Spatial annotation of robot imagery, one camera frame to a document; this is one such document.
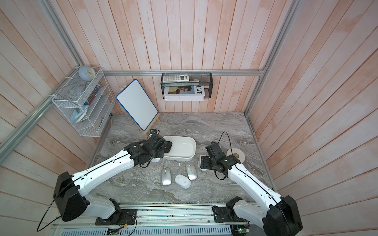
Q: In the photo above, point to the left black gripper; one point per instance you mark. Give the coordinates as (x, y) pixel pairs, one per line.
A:
(160, 153)

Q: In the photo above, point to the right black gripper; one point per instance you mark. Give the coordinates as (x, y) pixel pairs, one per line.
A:
(204, 162)

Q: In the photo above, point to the black wireless mouse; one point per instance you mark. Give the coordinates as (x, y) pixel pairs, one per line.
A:
(167, 147)

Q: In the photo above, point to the white rounded mouse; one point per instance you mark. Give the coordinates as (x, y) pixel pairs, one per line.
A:
(191, 171)

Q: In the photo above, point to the white plastic storage box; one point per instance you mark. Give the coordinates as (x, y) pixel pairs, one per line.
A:
(182, 149)

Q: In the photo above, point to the silver mouse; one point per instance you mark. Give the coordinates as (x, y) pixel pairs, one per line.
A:
(166, 177)

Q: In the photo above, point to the white ribbed mouse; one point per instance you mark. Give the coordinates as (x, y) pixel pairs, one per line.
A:
(183, 181)

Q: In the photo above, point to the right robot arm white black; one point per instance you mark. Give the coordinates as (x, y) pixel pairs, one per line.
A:
(260, 191)

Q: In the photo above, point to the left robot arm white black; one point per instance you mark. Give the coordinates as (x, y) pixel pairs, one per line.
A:
(71, 194)

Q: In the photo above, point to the white tape roll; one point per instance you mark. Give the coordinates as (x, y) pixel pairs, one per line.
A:
(237, 153)

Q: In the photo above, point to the blue framed whiteboard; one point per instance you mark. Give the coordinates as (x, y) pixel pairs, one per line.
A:
(137, 104)

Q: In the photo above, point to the white magazine book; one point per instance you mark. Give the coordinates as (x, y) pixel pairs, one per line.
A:
(185, 93)

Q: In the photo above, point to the light blue iron object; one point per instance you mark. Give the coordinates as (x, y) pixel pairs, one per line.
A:
(78, 114)

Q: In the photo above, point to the white calculator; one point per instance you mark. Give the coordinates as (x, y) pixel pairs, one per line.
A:
(170, 78)

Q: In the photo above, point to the grey book under calculator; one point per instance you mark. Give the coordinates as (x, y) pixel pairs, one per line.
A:
(181, 84)

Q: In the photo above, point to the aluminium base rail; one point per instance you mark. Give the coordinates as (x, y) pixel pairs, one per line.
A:
(149, 215)

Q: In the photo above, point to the white wire mesh shelf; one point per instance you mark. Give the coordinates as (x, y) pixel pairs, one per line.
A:
(75, 93)

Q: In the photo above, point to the black mesh wall basket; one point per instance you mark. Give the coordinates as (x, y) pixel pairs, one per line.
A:
(206, 80)

